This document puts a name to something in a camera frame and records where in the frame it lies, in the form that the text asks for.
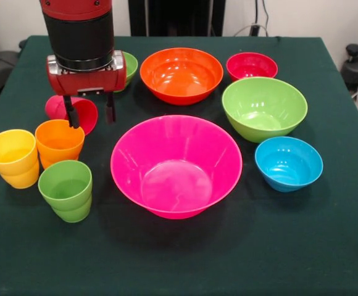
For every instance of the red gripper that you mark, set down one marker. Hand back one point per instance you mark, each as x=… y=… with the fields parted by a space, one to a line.
x=89 y=81

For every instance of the red cup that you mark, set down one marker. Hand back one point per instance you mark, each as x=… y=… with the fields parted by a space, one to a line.
x=87 y=114

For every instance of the orange cup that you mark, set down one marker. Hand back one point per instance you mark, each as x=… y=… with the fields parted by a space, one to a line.
x=57 y=148

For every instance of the yellow cup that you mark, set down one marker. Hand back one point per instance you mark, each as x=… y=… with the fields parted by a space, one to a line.
x=10 y=160

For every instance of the large pink bowl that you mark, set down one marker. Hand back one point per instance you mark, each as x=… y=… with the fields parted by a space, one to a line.
x=176 y=172

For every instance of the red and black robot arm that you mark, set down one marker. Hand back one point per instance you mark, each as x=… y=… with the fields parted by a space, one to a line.
x=80 y=34

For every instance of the small green bowl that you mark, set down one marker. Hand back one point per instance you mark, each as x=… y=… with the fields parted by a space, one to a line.
x=131 y=69

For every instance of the green cup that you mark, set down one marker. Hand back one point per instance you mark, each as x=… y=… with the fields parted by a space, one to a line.
x=64 y=191

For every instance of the large orange bowl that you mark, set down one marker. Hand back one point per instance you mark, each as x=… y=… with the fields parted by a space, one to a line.
x=182 y=77

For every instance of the black office chair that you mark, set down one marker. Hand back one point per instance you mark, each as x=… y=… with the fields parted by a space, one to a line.
x=0 y=66

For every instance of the small red bowl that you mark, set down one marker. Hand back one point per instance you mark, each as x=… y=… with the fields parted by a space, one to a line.
x=251 y=66

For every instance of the dark green tablecloth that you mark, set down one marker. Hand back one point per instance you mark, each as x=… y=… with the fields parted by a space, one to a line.
x=179 y=253

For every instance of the large green bowl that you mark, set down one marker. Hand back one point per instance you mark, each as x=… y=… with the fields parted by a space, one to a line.
x=262 y=105

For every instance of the black power plug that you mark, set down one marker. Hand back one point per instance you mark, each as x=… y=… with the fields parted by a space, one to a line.
x=255 y=30

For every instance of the small blue bowl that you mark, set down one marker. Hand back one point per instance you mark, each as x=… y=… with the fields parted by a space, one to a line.
x=287 y=166

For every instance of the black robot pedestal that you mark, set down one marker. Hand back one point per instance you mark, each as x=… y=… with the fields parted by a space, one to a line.
x=179 y=15

